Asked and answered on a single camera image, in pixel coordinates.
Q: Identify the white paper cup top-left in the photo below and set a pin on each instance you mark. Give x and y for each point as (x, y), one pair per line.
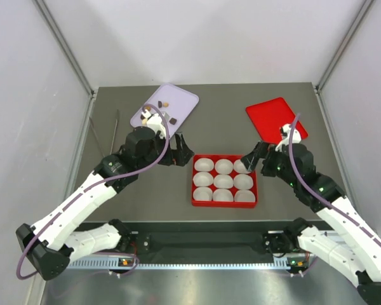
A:
(204, 165)

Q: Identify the white paper cup bottom-right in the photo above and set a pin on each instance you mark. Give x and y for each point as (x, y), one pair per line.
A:
(245, 196)

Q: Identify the white paper cup bottom-left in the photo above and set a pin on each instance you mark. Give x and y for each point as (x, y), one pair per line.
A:
(202, 194)

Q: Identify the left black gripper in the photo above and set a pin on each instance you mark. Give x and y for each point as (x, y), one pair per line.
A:
(178, 157)

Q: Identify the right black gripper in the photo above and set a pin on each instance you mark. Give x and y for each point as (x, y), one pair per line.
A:
(261, 150)

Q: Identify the white paper cup middle-right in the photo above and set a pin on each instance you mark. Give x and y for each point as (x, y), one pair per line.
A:
(243, 182)

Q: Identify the red box lid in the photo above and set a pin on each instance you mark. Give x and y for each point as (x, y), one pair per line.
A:
(268, 117)

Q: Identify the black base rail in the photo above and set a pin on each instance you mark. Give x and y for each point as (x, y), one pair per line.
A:
(195, 241)

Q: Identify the white paper cup bottom-middle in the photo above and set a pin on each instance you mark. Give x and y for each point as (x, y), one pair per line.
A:
(222, 195)

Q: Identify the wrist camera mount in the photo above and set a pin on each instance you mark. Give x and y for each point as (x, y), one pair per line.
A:
(286, 135)
(156, 122)

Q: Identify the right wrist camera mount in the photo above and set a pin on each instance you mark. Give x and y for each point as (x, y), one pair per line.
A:
(286, 135)

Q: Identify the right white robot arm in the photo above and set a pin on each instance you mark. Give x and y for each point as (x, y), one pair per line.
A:
(359, 258)

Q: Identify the red chocolate box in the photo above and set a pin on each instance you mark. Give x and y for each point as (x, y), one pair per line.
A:
(215, 158)

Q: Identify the white paper cup top-middle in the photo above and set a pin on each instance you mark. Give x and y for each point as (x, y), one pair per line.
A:
(224, 166)

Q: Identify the white paper cup middle-left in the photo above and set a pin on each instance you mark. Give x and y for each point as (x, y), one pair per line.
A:
(202, 179)

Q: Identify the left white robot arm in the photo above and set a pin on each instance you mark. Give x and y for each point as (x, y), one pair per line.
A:
(54, 242)

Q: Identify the lavender plastic tray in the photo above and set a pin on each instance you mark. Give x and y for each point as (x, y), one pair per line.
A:
(181, 104)

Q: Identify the white paper cup centre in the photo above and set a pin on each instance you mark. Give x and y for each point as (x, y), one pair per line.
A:
(222, 181)

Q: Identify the white paper cup top-right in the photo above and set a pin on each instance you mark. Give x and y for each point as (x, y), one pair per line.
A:
(240, 168)

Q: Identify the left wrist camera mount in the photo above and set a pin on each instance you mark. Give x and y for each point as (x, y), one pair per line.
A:
(156, 122)

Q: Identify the grey slotted cable duct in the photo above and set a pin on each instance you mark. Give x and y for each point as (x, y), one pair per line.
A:
(117, 263)

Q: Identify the metal tongs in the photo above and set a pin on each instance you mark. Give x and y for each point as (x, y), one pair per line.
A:
(92, 128)

